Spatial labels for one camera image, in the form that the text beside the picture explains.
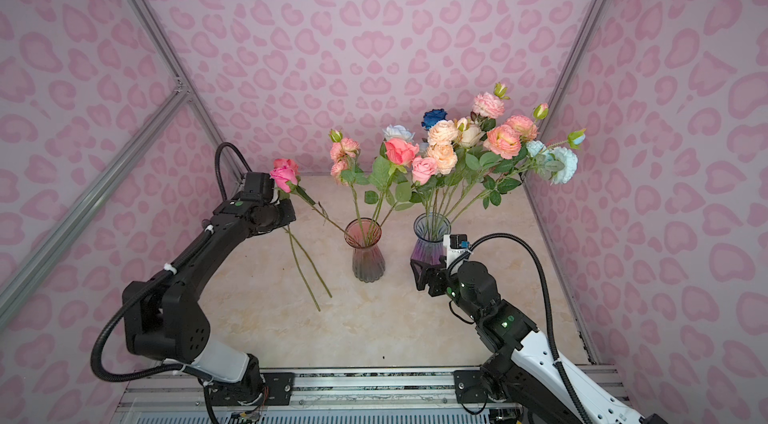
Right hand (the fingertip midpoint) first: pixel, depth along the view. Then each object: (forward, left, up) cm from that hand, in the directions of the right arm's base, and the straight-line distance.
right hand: (424, 260), depth 74 cm
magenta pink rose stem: (+7, +27, +15) cm, 32 cm away
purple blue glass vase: (+7, -2, -8) cm, 11 cm away
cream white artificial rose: (+10, +36, -20) cm, 42 cm away
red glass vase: (+9, +16, -3) cm, 19 cm away
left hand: (+17, +38, -2) cm, 42 cm away
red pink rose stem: (+12, +8, +15) cm, 21 cm away
